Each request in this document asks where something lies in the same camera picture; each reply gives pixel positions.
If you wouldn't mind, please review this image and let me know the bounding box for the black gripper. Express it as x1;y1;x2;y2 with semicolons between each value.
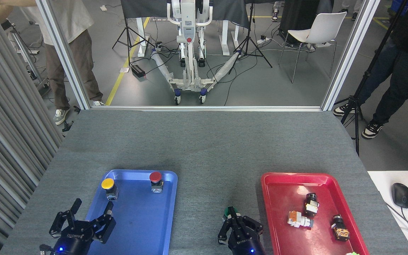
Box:
49;198;117;255
218;207;266;255

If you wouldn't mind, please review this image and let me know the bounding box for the green push button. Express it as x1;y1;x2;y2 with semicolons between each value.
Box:
223;206;240;222

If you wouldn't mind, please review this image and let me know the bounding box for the yellow push button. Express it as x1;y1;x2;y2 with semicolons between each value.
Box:
101;178;119;201

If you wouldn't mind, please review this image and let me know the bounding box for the red push button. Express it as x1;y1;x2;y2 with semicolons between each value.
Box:
149;171;164;193

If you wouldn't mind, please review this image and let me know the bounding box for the red plastic tray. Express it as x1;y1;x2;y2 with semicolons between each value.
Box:
261;172;370;255

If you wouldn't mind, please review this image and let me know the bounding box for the blue plastic tray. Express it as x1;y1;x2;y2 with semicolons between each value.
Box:
83;169;178;255

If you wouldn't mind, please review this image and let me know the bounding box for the grey ribbed curtain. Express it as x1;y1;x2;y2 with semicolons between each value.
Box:
0;0;64;255

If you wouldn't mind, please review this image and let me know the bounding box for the black box on floor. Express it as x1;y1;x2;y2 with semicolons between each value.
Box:
131;64;146;78

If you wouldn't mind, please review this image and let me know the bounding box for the black computer mouse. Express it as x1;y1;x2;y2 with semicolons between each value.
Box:
391;183;408;209

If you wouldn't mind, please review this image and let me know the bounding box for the tall black tripod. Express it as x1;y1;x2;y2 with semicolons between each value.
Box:
333;0;408;156

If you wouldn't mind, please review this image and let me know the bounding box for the person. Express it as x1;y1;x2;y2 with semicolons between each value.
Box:
0;0;105;125
333;0;408;140
271;0;285;22

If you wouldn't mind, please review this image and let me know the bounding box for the metal equipment stand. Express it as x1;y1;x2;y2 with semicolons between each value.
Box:
0;18;50;89

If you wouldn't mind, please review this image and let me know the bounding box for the white stand on wheels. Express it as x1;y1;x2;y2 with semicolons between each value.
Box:
151;0;243;105

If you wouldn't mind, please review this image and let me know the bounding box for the white chair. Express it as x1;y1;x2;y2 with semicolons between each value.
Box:
278;12;347;84

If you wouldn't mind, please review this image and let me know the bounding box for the black backdrop cloth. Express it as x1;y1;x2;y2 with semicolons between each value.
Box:
120;0;250;29

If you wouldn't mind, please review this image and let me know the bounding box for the white and orange switch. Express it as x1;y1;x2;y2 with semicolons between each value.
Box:
287;211;314;229

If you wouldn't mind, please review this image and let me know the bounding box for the black switch with white base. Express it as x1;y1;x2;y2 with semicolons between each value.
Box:
304;193;320;217

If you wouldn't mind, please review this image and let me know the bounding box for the black switch with orange base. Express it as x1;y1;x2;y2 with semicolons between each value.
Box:
331;214;350;242

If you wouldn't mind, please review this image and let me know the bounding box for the silver horizontal rail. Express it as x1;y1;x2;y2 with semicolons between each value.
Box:
90;105;323;112

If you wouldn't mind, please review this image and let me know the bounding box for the silver post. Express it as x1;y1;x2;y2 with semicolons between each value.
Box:
35;0;90;109
321;0;381;111

